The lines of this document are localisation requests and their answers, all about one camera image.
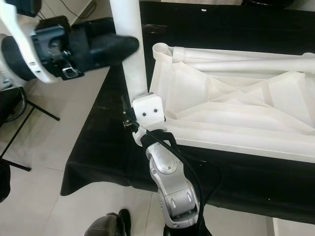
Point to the black chair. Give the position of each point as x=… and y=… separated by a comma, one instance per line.
x=10, y=103

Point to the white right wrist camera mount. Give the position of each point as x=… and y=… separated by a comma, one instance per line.
x=147, y=110

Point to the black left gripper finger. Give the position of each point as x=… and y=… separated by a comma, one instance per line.
x=110, y=49
x=91, y=28

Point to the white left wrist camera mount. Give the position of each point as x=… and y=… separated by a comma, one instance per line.
x=15, y=27

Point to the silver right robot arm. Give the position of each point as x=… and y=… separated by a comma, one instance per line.
x=170, y=177

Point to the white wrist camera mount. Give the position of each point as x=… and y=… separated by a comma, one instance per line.
x=147, y=110
x=15, y=27

